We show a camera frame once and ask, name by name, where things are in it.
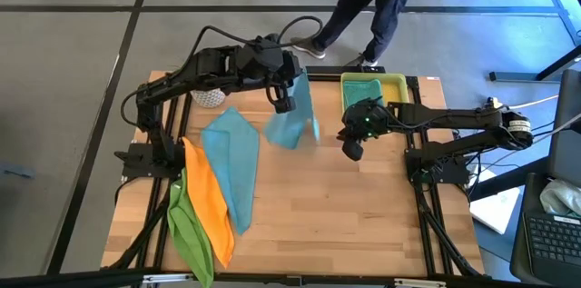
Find yellow plastic tray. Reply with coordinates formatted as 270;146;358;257
340;72;411;119

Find white plastic bag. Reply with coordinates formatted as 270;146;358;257
538;178;581;217

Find white flat box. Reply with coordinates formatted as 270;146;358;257
468;167;522;236

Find green microfiber towel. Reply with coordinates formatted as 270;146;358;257
166;168;215;288

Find white cable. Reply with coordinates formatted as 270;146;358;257
497;94;560;112

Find succulent in white patterned pot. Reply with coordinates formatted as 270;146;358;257
189;86;227;110

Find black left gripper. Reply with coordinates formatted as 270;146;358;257
235;33;303;90

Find grey monitor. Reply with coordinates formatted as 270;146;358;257
546;68;581;189

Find orange microfiber towel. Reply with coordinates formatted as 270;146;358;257
181;136;236;270

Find black left camera cable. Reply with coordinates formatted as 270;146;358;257
183;15;324;75

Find black bar device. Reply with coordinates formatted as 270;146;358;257
304;65;387;74

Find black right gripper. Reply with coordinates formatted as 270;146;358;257
336;96;391;143

